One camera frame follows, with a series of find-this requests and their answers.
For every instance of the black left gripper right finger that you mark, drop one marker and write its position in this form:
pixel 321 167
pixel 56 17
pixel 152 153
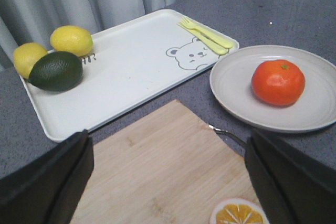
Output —
pixel 291 186

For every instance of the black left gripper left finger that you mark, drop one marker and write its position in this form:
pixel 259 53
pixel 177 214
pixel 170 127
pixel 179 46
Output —
pixel 48 189

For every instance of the orange mandarin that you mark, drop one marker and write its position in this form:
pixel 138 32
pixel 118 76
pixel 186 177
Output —
pixel 278 82

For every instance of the beige round plate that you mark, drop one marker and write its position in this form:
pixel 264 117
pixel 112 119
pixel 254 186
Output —
pixel 230 82

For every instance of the white bear print tray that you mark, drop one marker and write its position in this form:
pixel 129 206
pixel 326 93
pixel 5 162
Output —
pixel 130 64

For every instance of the orange slice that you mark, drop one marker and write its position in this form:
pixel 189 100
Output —
pixel 238 210

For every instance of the dark green lime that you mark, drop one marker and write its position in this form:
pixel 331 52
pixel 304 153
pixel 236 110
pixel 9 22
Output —
pixel 57 71

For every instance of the wooden cutting board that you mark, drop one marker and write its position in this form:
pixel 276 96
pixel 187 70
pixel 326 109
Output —
pixel 168 167

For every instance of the yellow lemon behind lime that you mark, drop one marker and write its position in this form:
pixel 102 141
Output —
pixel 25 57

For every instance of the yellow plastic knife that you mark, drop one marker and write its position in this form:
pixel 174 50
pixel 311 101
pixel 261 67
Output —
pixel 219 50

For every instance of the yellow plastic fork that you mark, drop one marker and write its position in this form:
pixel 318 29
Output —
pixel 189 24

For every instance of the metal cutting board handle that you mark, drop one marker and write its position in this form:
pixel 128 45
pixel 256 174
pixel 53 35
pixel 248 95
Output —
pixel 240 142

